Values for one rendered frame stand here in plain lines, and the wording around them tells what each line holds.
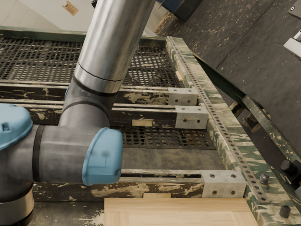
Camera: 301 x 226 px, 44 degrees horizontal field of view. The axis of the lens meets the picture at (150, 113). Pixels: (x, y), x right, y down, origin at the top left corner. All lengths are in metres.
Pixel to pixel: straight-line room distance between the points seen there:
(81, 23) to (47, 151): 4.39
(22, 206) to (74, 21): 4.36
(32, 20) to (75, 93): 5.78
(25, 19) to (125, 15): 5.86
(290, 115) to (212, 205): 1.63
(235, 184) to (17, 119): 0.76
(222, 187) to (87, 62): 0.67
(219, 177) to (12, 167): 0.73
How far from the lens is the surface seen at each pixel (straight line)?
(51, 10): 4.83
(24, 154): 0.48
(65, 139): 0.48
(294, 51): 1.19
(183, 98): 1.62
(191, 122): 1.47
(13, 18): 6.39
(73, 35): 2.42
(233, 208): 1.10
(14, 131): 0.47
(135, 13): 0.51
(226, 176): 1.13
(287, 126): 2.60
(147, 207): 1.05
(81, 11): 4.80
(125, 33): 0.52
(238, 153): 1.29
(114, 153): 0.48
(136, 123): 1.44
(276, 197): 1.14
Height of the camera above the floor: 1.63
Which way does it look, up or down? 22 degrees down
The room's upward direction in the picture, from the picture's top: 57 degrees counter-clockwise
